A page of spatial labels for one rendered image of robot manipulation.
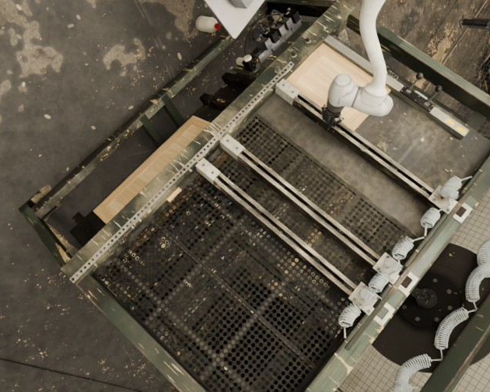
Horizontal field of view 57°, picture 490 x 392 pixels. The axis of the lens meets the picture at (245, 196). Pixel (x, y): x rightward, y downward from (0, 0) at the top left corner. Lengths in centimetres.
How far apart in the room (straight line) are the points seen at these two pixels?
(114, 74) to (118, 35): 23
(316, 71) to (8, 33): 169
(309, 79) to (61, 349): 261
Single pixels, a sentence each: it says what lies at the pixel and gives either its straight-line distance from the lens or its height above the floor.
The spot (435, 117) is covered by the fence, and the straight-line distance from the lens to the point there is 268.
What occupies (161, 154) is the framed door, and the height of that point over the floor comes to 32.
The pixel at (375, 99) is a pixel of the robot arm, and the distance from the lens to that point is 210.
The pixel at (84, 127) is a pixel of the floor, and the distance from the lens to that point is 304.
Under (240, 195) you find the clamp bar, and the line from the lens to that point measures 229.
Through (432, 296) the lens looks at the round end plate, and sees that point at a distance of 275.
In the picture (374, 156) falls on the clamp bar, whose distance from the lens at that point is 243.
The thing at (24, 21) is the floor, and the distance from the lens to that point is 285.
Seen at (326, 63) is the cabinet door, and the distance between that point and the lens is 274.
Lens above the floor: 275
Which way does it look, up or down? 44 degrees down
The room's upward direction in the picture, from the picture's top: 120 degrees clockwise
